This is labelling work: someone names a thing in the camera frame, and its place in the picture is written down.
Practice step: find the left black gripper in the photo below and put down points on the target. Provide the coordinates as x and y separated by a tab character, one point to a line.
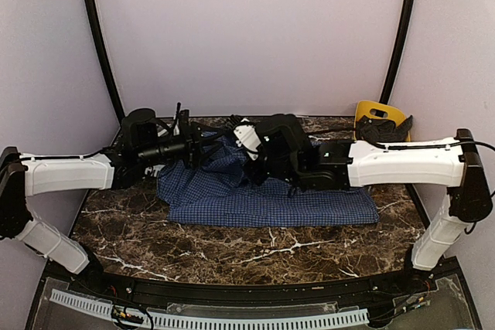
192	138

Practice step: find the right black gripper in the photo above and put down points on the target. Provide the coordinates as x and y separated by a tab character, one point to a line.
256	176

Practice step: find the blue checked long sleeve shirt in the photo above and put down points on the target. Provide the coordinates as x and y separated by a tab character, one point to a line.
219	194

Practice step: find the yellow plastic basket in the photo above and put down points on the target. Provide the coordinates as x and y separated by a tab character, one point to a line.
376	110

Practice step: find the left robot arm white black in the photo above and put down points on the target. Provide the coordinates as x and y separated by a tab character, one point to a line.
145	141

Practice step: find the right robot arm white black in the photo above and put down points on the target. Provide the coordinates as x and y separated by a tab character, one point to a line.
278	148

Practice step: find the dark grey shirt in basket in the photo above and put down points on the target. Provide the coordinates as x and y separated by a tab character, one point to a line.
382	130

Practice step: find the white slotted cable duct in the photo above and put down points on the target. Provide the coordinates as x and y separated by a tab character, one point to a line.
190	316

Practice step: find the left black corner post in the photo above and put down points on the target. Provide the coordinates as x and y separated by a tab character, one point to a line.
103	59

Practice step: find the black corner post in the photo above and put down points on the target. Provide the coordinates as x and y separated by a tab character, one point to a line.
103	59
397	51

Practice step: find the black front rail frame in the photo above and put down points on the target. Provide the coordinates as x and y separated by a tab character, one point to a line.
375	290

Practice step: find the right black corner post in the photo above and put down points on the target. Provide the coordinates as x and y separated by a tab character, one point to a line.
397	51

